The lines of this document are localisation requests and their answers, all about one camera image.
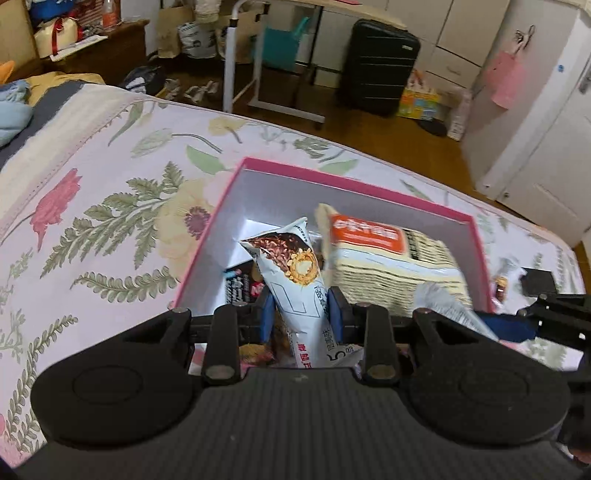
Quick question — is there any beige packet with orange label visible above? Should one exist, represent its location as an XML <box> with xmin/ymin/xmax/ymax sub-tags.
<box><xmin>314</xmin><ymin>203</ymin><xmax>502</xmax><ymax>344</ymax></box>

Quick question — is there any white door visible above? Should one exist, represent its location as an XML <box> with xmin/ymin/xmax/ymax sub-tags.
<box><xmin>462</xmin><ymin>9</ymin><xmax>591</xmax><ymax>247</ymax></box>

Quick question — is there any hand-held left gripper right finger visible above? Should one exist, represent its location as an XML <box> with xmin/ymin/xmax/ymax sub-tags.
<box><xmin>327</xmin><ymin>286</ymin><xmax>478</xmax><ymax>387</ymax></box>

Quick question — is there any colourful cardboard box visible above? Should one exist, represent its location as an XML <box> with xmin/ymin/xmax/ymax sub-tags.
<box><xmin>397</xmin><ymin>69</ymin><xmax>456</xmax><ymax>121</ymax></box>

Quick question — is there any blue cloth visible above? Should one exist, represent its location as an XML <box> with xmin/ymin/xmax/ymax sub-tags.
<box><xmin>0</xmin><ymin>78</ymin><xmax>36</xmax><ymax>147</ymax></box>

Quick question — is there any black white snack packet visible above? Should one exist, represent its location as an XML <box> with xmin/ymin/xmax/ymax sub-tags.
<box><xmin>223</xmin><ymin>260</ymin><xmax>265</xmax><ymax>308</ymax></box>

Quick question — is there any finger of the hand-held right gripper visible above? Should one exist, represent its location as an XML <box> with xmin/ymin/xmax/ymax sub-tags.
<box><xmin>475</xmin><ymin>293</ymin><xmax>591</xmax><ymax>358</ymax></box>

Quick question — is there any wooden nightstand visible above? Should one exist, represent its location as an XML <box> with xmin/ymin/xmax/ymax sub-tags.
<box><xmin>44</xmin><ymin>21</ymin><xmax>151</xmax><ymax>88</ymax></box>

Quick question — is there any yellow grey blanket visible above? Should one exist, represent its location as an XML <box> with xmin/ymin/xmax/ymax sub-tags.
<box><xmin>0</xmin><ymin>71</ymin><xmax>108</xmax><ymax>168</ymax></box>

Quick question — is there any black bag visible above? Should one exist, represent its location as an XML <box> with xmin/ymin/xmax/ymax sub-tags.
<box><xmin>119</xmin><ymin>65</ymin><xmax>168</xmax><ymax>96</ymax></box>

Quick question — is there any clear coated nut packet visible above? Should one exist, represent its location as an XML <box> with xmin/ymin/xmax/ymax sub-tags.
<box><xmin>239</xmin><ymin>320</ymin><xmax>293</xmax><ymax>367</ymax></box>

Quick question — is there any white plastic bag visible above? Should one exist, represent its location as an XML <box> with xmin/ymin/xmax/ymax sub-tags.
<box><xmin>178</xmin><ymin>21</ymin><xmax>219</xmax><ymax>59</ymax></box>

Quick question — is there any teal shopping bag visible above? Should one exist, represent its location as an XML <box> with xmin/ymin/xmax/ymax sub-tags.
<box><xmin>260</xmin><ymin>17</ymin><xmax>311</xmax><ymax>73</ymax></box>

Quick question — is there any black round base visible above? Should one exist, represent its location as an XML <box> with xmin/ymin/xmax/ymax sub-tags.
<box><xmin>417</xmin><ymin>117</ymin><xmax>450</xmax><ymax>138</ymax></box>

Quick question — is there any black smartphone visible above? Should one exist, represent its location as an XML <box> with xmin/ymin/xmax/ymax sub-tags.
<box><xmin>521</xmin><ymin>267</ymin><xmax>559</xmax><ymax>297</ymax></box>

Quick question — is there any cream package with red ribbon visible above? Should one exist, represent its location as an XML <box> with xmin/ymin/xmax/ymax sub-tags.
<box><xmin>34</xmin><ymin>16</ymin><xmax>80</xmax><ymax>59</ymax></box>

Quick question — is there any floral bedspread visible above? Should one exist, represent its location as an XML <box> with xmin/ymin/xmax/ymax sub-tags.
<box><xmin>0</xmin><ymin>83</ymin><xmax>591</xmax><ymax>468</ymax></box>

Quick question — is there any wooden rolling desk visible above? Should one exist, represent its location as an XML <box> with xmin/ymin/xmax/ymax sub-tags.
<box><xmin>221</xmin><ymin>0</ymin><xmax>409</xmax><ymax>126</ymax></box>

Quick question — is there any white wafer bar packet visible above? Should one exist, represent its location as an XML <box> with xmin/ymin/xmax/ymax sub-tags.
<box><xmin>239</xmin><ymin>217</ymin><xmax>366</xmax><ymax>370</ymax></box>

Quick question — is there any black suitcase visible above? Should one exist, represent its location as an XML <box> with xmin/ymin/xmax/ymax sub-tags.
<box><xmin>338</xmin><ymin>18</ymin><xmax>422</xmax><ymax>117</ymax></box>

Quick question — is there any pair of shoes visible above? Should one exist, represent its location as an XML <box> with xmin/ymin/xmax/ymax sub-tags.
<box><xmin>161</xmin><ymin>78</ymin><xmax>223</xmax><ymax>103</ymax></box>

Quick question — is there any white printed bag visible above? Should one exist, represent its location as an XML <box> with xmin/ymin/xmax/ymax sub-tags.
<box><xmin>445</xmin><ymin>90</ymin><xmax>472</xmax><ymax>141</ymax></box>

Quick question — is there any pink cardboard box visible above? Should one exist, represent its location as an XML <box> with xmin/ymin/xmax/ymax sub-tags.
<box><xmin>172</xmin><ymin>157</ymin><xmax>498</xmax><ymax>370</ymax></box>

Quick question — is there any pink hanging cloth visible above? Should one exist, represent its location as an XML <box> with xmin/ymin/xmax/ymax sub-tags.
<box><xmin>482</xmin><ymin>50</ymin><xmax>528</xmax><ymax>110</ymax></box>

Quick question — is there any brown paper bag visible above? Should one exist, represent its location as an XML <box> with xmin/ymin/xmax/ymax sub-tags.
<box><xmin>157</xmin><ymin>6</ymin><xmax>195</xmax><ymax>59</ymax></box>

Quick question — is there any white drawer cabinet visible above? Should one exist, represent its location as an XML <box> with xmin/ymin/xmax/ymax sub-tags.
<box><xmin>383</xmin><ymin>0</ymin><xmax>511</xmax><ymax>89</ymax></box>

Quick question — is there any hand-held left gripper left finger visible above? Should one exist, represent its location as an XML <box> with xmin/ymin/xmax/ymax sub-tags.
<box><xmin>124</xmin><ymin>290</ymin><xmax>278</xmax><ymax>387</ymax></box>

